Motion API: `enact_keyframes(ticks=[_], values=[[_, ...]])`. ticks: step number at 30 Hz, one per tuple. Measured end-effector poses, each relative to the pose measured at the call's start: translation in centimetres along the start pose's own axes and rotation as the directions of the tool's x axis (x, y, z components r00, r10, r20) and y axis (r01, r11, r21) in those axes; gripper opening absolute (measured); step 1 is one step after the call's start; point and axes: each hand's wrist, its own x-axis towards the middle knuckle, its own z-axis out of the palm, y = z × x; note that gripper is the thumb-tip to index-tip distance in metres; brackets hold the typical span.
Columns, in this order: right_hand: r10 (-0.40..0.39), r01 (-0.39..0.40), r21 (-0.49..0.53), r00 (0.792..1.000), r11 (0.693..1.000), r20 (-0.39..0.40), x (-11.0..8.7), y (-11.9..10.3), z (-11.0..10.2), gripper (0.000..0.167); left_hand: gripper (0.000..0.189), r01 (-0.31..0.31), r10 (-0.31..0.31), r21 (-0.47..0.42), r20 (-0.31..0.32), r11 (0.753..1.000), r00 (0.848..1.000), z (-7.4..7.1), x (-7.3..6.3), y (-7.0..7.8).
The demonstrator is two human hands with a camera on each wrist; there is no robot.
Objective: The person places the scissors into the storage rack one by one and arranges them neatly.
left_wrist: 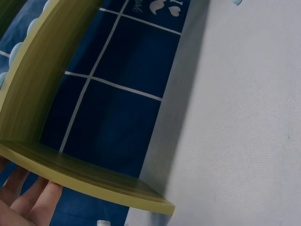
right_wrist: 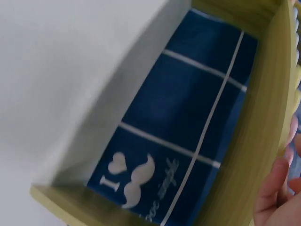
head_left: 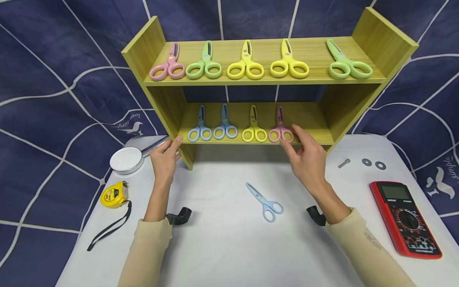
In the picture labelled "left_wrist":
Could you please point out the person's left hand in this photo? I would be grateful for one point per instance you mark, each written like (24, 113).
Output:
(21, 209)

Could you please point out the person's left fingers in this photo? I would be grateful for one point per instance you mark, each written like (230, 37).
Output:
(35, 200)

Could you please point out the yellow-green angled board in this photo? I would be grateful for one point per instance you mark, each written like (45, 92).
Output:
(35, 89)

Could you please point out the small white ribbed cap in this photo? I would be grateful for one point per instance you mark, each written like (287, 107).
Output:
(103, 223)

